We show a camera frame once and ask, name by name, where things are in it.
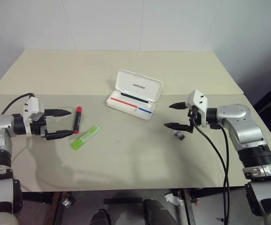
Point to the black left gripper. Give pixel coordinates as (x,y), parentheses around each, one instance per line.
(38,127)

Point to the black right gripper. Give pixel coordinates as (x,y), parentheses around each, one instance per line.
(194,117)

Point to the black marker with red cap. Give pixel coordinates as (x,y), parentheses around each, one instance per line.
(77,119)

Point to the small black clip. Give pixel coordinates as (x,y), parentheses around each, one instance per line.
(179,136)

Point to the green highlighter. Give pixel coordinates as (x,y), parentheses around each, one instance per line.
(86,137)

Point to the white pencil case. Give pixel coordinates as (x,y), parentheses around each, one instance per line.
(137,82)

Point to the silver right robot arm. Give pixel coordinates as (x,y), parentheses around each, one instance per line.
(240,122)

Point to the blue pen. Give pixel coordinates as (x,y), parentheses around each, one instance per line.
(145,110)

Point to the black pen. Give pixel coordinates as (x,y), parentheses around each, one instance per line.
(135,98)

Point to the red pen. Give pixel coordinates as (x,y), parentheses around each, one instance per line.
(123,102)

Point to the crumpled white paper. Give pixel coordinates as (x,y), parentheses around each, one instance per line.
(173,199)

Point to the dark metal table leg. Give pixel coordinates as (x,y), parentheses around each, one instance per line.
(189,208)
(60,208)

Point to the large dark rounded shape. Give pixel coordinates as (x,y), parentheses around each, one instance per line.
(156,213)

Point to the small dark rounded shape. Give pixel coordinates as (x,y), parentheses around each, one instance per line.
(100,218)

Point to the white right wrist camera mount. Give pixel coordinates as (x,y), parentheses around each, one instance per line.
(199,100)

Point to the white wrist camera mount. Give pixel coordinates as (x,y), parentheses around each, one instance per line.
(199,100)
(33,106)

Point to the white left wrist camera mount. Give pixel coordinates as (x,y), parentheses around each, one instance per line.
(33,106)

